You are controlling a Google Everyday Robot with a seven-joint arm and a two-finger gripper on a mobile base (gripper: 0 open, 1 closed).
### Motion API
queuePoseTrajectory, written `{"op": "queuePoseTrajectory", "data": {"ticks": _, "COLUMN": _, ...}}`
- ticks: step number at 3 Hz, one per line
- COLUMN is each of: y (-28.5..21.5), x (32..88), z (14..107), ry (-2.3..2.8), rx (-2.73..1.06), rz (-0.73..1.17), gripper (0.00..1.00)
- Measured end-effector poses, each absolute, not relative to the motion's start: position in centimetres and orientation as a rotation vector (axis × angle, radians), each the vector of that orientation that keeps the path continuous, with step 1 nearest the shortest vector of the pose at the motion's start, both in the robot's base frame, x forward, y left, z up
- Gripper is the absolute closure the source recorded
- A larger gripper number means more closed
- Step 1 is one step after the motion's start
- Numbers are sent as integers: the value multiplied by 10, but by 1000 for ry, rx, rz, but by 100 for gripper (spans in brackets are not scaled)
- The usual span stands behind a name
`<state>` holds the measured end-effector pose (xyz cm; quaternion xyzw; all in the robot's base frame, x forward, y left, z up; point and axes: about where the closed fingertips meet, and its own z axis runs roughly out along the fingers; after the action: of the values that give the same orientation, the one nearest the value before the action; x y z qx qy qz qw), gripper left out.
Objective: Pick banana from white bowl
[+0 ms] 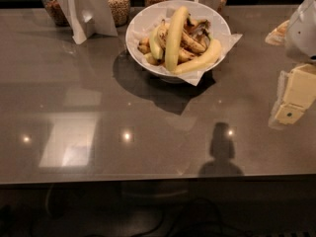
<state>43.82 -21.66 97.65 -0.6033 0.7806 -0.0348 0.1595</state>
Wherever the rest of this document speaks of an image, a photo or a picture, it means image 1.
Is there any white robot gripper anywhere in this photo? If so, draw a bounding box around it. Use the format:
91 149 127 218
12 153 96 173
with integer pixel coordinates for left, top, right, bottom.
265 0 316 125

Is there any long yellow banana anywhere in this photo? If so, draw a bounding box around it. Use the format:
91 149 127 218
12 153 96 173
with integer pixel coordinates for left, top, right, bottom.
165 6 189 72

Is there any white paper bowl liner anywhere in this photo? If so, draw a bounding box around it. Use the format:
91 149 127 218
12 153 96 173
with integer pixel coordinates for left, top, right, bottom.
125 1 244 87

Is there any curved yellow banana right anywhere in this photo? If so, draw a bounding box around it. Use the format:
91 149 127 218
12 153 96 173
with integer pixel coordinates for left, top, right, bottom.
174 39 222 75

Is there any brown spotted banana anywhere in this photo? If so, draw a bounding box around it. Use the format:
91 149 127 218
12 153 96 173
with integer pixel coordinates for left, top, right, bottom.
157 21 206 54

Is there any white ceramic bowl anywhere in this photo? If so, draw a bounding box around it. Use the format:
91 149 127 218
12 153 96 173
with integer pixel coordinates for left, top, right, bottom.
124 0 232 84

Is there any small greenish banana left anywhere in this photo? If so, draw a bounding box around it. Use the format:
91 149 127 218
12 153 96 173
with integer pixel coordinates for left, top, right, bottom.
149 27 164 60

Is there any glass jar far right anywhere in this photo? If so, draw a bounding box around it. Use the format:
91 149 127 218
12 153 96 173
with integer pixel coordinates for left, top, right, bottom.
217 0 227 13

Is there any glass jar of grains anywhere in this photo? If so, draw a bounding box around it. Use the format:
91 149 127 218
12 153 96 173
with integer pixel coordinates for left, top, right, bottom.
108 0 130 27

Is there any glass jar of nuts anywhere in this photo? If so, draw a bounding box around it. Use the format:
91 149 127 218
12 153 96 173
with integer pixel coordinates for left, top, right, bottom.
41 0 69 27

